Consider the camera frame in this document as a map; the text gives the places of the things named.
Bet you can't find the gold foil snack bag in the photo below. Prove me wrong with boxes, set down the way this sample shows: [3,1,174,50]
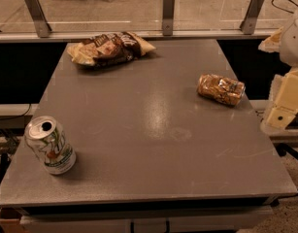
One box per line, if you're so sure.
[197,74,246,107]

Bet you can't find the right metal bracket post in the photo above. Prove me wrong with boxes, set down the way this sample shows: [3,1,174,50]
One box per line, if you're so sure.
[240,0,265,35]

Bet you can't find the left metal bracket post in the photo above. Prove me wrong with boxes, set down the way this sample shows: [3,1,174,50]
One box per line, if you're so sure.
[24,0,51,38]

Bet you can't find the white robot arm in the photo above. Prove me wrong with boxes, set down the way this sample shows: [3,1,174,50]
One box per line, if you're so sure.
[258,8,298,132]

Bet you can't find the middle metal bracket post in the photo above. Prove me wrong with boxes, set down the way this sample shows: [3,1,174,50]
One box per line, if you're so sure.
[162,0,175,36]

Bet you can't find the white 7up can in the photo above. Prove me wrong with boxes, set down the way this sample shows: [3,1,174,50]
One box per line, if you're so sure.
[24,116,77,175]

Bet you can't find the black cable at left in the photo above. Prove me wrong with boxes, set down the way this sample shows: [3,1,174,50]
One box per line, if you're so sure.
[0,103,33,125]

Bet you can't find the brown chip bag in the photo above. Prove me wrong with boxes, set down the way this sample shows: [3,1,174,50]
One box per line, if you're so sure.
[67,32,155,67]

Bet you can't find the metal bracket post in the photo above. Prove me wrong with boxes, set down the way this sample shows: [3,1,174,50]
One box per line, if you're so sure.
[162,0,175,36]
[24,0,51,38]
[240,0,265,35]

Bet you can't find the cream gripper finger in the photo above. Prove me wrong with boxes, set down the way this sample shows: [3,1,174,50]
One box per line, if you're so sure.
[265,68,298,129]

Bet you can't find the cardboard box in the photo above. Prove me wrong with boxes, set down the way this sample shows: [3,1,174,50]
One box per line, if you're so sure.
[0,208,26,233]

